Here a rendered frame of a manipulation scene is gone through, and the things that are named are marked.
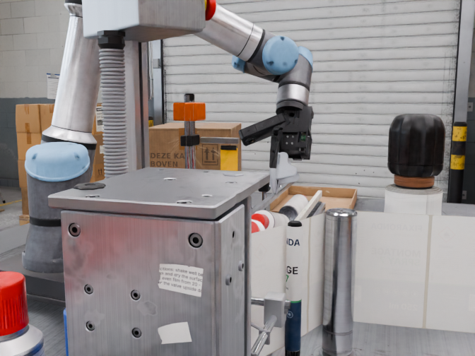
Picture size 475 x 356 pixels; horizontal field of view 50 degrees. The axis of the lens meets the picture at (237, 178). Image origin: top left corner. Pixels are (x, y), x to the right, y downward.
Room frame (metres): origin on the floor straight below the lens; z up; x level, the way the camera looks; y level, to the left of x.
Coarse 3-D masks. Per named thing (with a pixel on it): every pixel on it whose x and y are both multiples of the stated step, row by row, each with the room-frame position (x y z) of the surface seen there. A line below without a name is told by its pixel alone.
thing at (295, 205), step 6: (294, 198) 1.35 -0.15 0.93; (300, 198) 1.37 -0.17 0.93; (306, 198) 1.41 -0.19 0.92; (288, 204) 1.28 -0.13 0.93; (294, 204) 1.29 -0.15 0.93; (300, 204) 1.32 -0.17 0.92; (306, 204) 1.38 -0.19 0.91; (282, 210) 1.27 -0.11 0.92; (288, 210) 1.27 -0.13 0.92; (294, 210) 1.26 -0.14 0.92; (300, 210) 1.30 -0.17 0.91; (288, 216) 1.27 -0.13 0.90; (294, 216) 1.26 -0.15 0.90
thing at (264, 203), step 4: (284, 184) 1.40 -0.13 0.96; (288, 184) 1.42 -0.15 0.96; (292, 184) 1.47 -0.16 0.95; (280, 188) 1.34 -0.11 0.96; (284, 188) 1.37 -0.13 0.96; (280, 192) 1.31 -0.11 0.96; (268, 196) 1.23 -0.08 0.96; (272, 196) 1.23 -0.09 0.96; (276, 196) 1.27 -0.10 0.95; (264, 200) 1.18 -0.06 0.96; (268, 200) 1.19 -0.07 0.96; (272, 200) 1.23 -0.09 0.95; (260, 204) 1.13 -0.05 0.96; (264, 204) 1.15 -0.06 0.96; (268, 204) 1.18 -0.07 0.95; (252, 208) 1.09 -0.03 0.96; (256, 208) 1.09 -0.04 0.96; (260, 208) 1.11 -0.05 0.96; (252, 212) 1.06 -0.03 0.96
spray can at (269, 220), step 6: (258, 210) 1.03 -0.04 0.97; (264, 210) 1.03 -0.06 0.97; (252, 216) 0.99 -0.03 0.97; (258, 216) 0.99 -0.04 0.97; (264, 216) 1.00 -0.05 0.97; (270, 216) 1.02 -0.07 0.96; (276, 216) 1.06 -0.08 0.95; (282, 216) 1.12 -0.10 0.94; (264, 222) 0.98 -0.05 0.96; (270, 222) 1.01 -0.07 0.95; (276, 222) 1.03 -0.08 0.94; (282, 222) 1.08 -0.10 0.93; (270, 228) 1.01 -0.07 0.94
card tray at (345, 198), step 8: (288, 192) 1.92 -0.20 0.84; (296, 192) 1.91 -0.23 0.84; (304, 192) 1.90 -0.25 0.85; (312, 192) 1.89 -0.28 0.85; (328, 192) 1.87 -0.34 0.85; (336, 192) 1.86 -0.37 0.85; (344, 192) 1.86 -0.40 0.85; (352, 192) 1.85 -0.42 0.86; (280, 200) 1.77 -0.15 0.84; (288, 200) 1.81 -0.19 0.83; (320, 200) 1.81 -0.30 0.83; (328, 200) 1.81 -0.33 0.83; (336, 200) 1.81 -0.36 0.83; (344, 200) 1.81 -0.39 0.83; (352, 200) 1.63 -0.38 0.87; (272, 208) 1.66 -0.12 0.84; (280, 208) 1.67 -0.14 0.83; (328, 208) 1.67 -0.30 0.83; (352, 208) 1.64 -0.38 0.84
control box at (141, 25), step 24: (96, 0) 0.70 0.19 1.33; (120, 0) 0.65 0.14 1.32; (144, 0) 0.62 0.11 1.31; (168, 0) 0.64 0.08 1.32; (192, 0) 0.66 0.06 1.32; (96, 24) 0.70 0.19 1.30; (120, 24) 0.65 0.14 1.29; (144, 24) 0.62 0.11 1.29; (168, 24) 0.64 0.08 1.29; (192, 24) 0.66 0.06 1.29
